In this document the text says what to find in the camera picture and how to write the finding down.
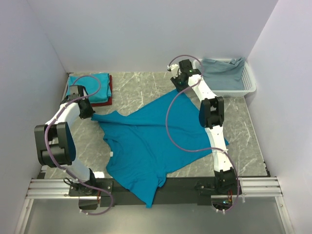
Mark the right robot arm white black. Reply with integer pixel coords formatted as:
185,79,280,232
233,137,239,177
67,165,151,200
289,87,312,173
167,59,238,195

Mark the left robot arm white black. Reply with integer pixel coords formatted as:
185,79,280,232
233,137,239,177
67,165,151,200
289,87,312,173
34,85,98,196

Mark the folded red t shirt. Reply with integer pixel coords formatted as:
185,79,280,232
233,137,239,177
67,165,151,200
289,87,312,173
65,75,113,111

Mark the folded light teal t shirt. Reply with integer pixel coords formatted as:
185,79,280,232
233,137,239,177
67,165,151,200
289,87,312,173
66,73,112,104

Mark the grey blue t shirt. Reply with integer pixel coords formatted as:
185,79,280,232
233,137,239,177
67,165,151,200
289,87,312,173
201,57,246,91

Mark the white plastic basket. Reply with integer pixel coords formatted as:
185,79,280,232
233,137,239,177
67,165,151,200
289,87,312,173
193,59,256,97

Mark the black base beam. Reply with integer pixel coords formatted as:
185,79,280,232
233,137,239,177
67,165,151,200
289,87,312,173
63,175,241,208

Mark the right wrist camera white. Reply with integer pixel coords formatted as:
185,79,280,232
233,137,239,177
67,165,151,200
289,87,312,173
167,64,179,78

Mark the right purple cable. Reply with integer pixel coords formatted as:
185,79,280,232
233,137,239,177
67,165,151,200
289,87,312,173
165,55,244,214

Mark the purple cable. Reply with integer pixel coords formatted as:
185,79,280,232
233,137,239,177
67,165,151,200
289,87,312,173
43,75,115,216
165,55,244,214

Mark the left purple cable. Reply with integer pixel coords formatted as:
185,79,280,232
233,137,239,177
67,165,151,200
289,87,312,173
43,75,115,216

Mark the aluminium rail frame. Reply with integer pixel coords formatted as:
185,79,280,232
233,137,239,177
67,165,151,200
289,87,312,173
14,73,293,234

